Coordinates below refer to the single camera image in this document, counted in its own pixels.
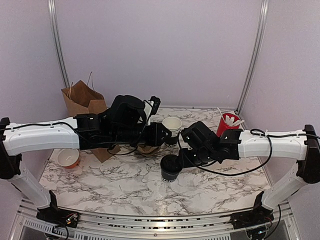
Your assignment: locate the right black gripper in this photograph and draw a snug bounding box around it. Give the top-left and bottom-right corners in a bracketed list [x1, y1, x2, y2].
[176, 147, 216, 169]

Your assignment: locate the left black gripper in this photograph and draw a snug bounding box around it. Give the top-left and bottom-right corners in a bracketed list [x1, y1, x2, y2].
[111, 122, 173, 148]

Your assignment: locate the black cup lid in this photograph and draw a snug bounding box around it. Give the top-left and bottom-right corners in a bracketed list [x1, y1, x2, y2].
[160, 154, 182, 174]

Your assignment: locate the black takeout coffee cup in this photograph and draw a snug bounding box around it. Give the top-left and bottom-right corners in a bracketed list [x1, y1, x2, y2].
[160, 154, 183, 183]

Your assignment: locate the brown paper bag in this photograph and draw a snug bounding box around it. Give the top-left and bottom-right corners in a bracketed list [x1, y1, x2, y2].
[61, 71, 121, 164]

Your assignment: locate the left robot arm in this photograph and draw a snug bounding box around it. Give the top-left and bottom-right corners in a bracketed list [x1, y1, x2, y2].
[0, 95, 172, 223]

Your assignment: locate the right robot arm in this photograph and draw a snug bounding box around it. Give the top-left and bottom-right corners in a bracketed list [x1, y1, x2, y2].
[175, 121, 320, 224]

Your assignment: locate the stack of paper cups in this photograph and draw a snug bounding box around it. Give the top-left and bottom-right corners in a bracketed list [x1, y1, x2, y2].
[162, 116, 182, 148]

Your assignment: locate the cardboard cup carrier tray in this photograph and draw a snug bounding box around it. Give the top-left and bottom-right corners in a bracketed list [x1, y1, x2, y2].
[137, 145, 160, 156]

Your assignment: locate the red cylindrical holder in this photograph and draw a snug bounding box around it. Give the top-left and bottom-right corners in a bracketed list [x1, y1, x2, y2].
[216, 113, 241, 137]

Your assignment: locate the white wrapped straw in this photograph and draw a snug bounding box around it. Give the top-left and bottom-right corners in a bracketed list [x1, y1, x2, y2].
[217, 107, 226, 122]

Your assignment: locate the orange white bowl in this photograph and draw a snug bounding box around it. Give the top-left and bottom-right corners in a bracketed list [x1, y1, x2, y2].
[56, 149, 80, 169]

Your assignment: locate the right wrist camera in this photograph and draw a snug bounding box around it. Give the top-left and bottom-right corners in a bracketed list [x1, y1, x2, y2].
[181, 121, 220, 150]

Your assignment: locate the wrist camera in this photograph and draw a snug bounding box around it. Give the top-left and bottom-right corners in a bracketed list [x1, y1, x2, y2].
[143, 96, 161, 126]
[181, 121, 220, 150]

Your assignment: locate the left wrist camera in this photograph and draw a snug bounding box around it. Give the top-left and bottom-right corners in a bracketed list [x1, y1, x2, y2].
[143, 96, 161, 126]

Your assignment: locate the right aluminium frame post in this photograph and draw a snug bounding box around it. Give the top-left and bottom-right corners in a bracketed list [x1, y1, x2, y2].
[235, 0, 270, 115]

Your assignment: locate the aluminium frame post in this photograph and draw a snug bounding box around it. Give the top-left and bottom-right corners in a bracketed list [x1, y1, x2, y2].
[48, 0, 70, 88]
[235, 0, 270, 115]

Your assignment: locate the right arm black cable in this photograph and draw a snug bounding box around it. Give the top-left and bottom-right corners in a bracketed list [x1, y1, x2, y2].
[176, 127, 320, 177]

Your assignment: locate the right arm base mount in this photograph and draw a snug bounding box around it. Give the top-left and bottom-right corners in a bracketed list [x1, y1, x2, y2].
[230, 191, 274, 229]

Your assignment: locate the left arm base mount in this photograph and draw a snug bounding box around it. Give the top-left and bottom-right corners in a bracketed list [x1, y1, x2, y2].
[36, 190, 80, 228]

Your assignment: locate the aluminium front rail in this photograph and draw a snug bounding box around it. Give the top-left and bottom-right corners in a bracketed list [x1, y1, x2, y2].
[9, 199, 301, 240]

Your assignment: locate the left aluminium frame post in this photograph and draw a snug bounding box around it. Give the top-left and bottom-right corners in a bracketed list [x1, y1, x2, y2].
[48, 0, 70, 88]

